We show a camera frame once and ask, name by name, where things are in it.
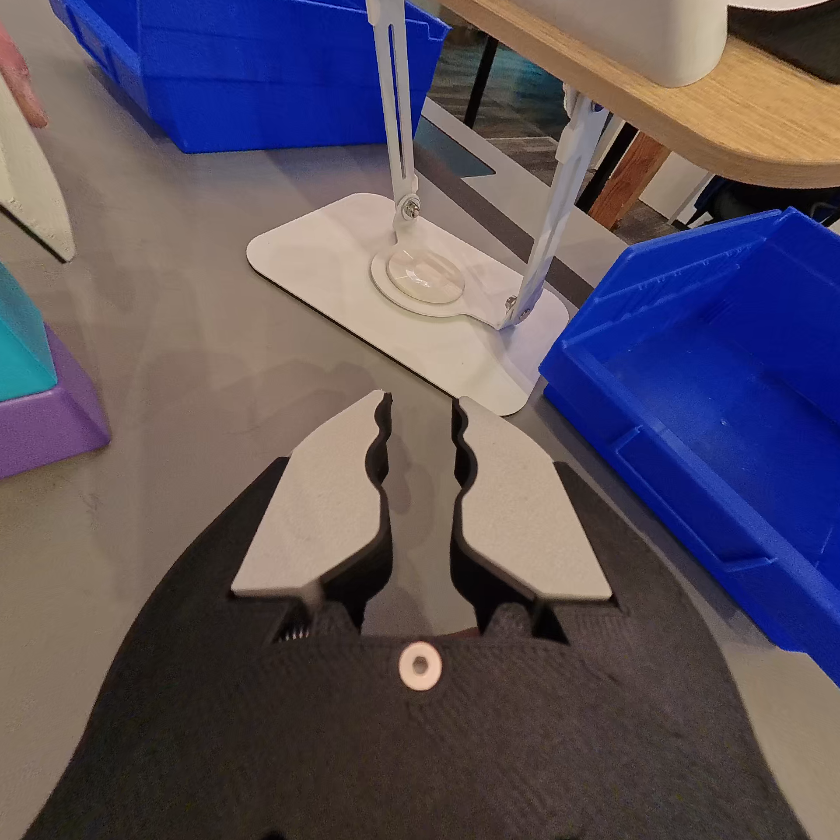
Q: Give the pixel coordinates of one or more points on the wooden table leg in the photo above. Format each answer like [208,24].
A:
[630,177]

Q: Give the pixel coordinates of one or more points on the black metal leg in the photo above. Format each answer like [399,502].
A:
[481,79]

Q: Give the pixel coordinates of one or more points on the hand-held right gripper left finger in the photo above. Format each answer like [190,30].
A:
[315,505]

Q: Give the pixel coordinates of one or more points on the black mat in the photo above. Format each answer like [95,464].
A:
[787,39]

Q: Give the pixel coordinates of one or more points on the clear suction cup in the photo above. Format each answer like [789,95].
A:
[423,275]

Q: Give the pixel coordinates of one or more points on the wooden board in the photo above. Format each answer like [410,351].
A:
[754,124]

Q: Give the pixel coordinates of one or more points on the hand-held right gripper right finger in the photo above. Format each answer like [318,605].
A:
[525,518]

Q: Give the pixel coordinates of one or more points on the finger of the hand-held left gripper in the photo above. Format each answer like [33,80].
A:
[33,190]

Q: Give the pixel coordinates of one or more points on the pink object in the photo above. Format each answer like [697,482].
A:
[29,98]

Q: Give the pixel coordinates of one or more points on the teal plastic block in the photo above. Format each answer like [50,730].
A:
[19,354]

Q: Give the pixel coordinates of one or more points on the white plastic box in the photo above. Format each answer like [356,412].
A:
[623,39]

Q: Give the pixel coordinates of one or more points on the purple plastic base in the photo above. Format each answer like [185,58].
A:
[52,426]

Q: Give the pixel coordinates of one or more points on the white metal stand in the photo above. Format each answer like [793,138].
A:
[315,262]

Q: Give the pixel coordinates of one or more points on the small blue plastic bin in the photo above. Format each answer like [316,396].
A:
[722,420]

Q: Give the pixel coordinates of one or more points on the large blue plastic bin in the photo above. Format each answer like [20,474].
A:
[262,79]

